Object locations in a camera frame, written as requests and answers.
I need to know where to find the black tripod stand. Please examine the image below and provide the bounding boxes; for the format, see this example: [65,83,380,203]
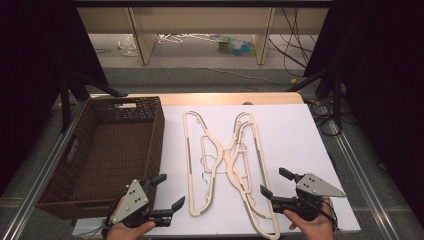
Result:
[59,69,129,134]
[285,65,345,128]

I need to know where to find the cream plastic clothes hanger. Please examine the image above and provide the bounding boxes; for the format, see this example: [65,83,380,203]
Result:
[199,111,276,220]
[182,110,248,218]
[199,120,281,240]

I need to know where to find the clear plastic bag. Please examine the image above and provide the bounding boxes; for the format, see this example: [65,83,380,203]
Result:
[116,34,139,57]

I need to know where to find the black curtain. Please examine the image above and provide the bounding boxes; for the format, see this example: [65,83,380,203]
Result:
[0,0,109,194]
[303,0,424,221]

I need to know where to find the person's left hand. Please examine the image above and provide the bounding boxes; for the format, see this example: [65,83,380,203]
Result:
[105,196,157,240]

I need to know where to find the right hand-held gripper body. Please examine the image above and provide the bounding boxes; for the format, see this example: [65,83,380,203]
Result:
[271,172,347,222]

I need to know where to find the hanging black cables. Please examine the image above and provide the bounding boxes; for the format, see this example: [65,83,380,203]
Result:
[267,7,318,78]

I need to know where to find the colourful plastic toys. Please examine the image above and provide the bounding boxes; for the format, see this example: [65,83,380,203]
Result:
[216,35,256,57]

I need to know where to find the right hand-held gripper cable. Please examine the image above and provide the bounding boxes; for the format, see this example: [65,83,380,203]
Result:
[320,199,340,232]

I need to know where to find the left hand-held gripper cable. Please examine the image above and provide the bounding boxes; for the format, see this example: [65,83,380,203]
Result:
[75,217,112,240]

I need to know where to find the white wire hangers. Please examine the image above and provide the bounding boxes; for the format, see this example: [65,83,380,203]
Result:
[156,32,218,45]

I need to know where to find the brown wicker basket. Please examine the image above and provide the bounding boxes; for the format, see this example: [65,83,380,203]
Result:
[34,96,166,221]

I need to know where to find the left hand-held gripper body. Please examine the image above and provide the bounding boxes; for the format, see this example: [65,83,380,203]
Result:
[108,178,175,230]

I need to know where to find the coiled black cable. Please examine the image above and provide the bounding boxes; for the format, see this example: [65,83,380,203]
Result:
[307,97,345,138]

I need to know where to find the beige wooden desk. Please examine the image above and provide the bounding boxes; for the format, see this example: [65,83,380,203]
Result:
[76,6,330,66]

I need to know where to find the thin floor cable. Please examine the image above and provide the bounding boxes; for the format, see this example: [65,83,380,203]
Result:
[159,64,292,86]

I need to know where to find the person's right hand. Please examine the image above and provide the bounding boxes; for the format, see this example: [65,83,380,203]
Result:
[282,197,336,240]

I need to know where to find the hand-held gripper cable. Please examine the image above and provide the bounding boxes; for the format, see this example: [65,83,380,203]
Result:
[75,217,112,240]
[320,199,340,232]

